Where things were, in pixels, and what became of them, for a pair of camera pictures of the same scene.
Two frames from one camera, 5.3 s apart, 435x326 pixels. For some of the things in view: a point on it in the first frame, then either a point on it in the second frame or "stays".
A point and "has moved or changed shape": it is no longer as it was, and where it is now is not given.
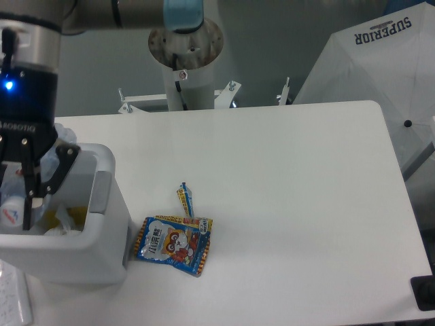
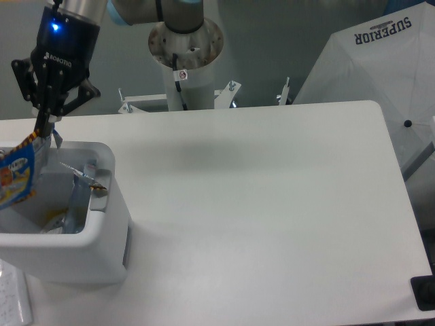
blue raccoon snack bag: x=181 y=241 has moved or changed shape
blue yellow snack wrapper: x=185 y=196 to x=78 y=208
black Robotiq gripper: x=28 y=113 to x=61 y=59
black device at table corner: x=423 y=289 stays
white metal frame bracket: x=224 y=100 stays
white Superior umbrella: x=389 y=60 stays
